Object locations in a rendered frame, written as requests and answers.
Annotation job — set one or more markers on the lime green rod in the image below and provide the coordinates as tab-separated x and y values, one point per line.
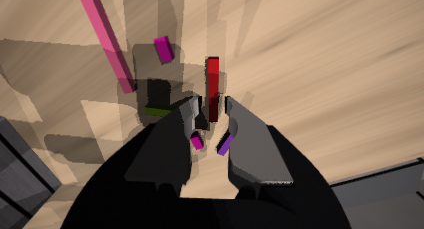
158	110

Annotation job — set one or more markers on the magenta rod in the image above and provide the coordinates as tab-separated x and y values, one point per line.
197	140
164	48

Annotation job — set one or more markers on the red rod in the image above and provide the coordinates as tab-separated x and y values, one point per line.
213	80

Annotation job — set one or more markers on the purple rod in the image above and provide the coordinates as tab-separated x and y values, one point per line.
224	145

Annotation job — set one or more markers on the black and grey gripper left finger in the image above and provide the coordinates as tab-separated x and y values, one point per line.
158	154

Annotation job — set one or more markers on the pink rod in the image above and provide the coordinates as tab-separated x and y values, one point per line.
107	38

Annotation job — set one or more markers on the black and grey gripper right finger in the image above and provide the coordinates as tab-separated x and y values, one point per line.
261	157

